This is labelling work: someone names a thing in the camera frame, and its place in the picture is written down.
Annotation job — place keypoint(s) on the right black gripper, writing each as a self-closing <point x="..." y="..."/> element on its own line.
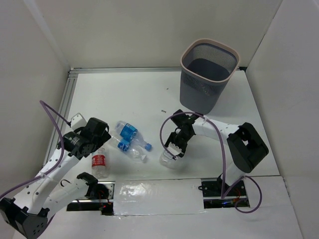
<point x="171" y="139"/>

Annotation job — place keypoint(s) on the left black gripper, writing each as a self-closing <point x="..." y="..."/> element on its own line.
<point x="100" y="139"/>

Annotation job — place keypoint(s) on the clear bottle white blue label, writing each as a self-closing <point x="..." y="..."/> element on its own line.
<point x="168" y="161"/>

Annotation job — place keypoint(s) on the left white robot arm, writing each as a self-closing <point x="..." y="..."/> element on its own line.
<point x="32" y="209"/>

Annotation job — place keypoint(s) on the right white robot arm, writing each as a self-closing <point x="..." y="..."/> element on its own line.
<point x="245" y="144"/>

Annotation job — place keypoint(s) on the grey mesh waste bin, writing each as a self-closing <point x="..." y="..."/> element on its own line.
<point x="206" y="68"/>

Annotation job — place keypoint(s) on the red label water bottle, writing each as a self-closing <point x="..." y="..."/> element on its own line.
<point x="99" y="164"/>

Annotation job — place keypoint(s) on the blue label bottle white cap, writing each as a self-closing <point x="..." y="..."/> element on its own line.
<point x="131" y="151"/>

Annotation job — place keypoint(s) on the clear tape sheet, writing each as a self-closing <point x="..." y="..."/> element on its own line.
<point x="158" y="197"/>

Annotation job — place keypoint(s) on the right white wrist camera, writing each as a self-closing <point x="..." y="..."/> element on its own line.
<point x="173" y="152"/>

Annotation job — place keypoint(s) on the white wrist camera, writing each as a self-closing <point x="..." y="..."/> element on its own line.
<point x="173" y="152"/>
<point x="78" y="119"/>

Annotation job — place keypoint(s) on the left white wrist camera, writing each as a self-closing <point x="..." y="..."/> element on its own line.
<point x="78" y="119"/>

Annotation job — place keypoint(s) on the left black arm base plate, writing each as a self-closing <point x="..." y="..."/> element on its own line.
<point x="101" y="200"/>

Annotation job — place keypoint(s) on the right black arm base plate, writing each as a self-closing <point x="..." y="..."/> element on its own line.
<point x="211" y="191"/>

